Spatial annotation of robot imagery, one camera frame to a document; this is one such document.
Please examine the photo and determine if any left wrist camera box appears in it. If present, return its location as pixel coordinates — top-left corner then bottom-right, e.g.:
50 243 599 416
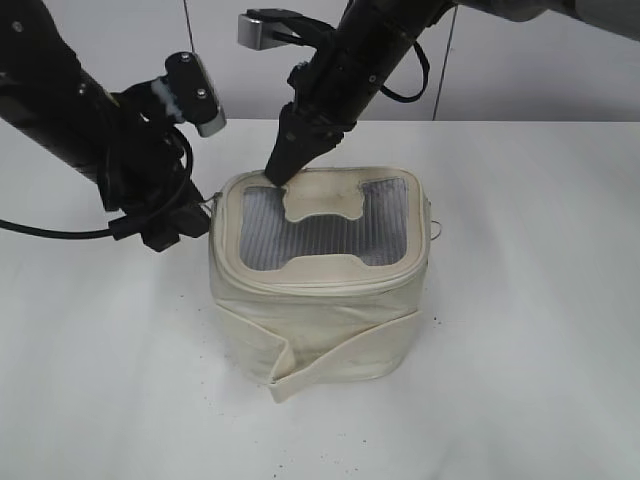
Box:
151 51 226 138

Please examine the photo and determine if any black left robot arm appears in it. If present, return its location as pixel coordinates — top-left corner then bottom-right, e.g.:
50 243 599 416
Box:
1 1 225 252

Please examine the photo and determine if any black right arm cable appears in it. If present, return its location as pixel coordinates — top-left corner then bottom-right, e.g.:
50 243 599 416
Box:
379 39 432 104

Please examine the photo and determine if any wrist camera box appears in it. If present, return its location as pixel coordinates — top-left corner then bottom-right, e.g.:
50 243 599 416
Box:
237 8 300 51
151 51 226 138

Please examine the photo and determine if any cream canvas zipper bag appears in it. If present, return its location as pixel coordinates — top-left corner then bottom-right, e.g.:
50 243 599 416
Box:
209 167 431 403

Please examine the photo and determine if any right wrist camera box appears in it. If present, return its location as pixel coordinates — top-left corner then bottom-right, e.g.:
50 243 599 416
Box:
237 8 300 51

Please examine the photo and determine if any metal zipper pull ring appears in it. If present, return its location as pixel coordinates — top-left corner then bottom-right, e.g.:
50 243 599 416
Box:
197 192 224 216

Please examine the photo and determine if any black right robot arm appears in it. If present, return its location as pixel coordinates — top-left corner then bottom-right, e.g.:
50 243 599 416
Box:
246 1 456 186

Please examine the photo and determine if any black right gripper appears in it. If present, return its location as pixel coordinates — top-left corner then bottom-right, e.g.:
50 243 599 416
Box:
264 9 418 186

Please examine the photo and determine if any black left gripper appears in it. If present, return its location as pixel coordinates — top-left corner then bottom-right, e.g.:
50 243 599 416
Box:
98 114 210 252

